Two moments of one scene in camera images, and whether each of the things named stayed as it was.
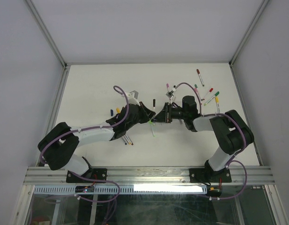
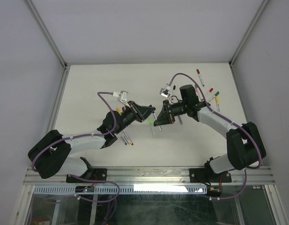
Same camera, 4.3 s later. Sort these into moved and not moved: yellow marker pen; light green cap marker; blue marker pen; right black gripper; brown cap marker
Moved: right black gripper
Not moved: light green cap marker; blue marker pen; yellow marker pen; brown cap marker
